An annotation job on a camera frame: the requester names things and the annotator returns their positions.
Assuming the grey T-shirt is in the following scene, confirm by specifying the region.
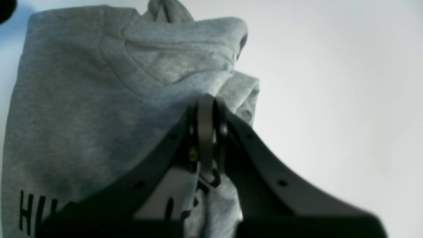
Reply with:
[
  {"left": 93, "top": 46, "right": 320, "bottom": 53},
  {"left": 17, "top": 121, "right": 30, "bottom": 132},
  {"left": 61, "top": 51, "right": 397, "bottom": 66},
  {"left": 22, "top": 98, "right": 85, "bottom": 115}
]
[{"left": 1, "top": 0, "right": 259, "bottom": 238}]

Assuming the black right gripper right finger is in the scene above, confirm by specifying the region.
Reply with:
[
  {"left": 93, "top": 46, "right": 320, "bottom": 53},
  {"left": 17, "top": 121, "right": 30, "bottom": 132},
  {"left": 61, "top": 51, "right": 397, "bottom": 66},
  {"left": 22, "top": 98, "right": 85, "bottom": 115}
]
[{"left": 215, "top": 99, "right": 387, "bottom": 238}]

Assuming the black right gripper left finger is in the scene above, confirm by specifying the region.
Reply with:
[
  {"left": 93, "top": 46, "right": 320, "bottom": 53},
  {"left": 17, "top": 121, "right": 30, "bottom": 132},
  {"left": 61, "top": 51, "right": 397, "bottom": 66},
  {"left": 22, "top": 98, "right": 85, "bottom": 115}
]
[{"left": 36, "top": 94, "right": 217, "bottom": 238}]

